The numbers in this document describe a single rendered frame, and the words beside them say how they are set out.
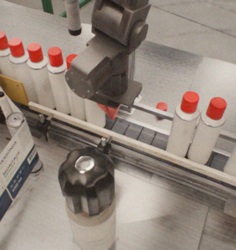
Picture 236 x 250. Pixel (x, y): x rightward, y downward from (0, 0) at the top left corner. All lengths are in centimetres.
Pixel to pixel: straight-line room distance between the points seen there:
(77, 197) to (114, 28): 26
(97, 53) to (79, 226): 27
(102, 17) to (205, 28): 236
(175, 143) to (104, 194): 33
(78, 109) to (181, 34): 200
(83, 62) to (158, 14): 246
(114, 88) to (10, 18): 86
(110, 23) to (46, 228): 45
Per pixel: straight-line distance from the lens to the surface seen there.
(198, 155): 76
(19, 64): 81
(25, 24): 133
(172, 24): 283
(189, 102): 64
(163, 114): 77
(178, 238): 71
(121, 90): 60
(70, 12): 77
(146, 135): 83
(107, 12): 50
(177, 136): 72
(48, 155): 80
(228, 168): 77
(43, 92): 84
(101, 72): 51
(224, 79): 110
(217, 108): 64
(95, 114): 78
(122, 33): 49
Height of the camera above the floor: 154
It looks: 51 degrees down
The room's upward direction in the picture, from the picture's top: straight up
